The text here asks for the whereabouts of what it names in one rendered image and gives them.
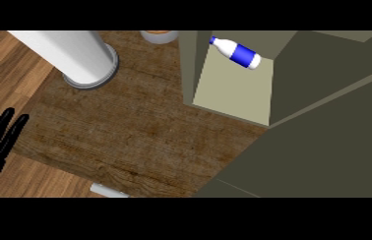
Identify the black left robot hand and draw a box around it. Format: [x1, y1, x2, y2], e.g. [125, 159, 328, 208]
[0, 107, 31, 173]

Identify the blue and white water bottle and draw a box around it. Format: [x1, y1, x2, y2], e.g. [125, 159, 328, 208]
[208, 35, 263, 71]

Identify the olive grey cabinet door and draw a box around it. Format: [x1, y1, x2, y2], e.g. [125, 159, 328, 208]
[192, 74, 372, 199]

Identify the white paper towel roll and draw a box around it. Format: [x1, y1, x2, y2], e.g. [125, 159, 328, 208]
[6, 30, 121, 90]

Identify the white jar with brown top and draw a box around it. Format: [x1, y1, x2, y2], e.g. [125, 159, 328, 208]
[139, 30, 180, 45]

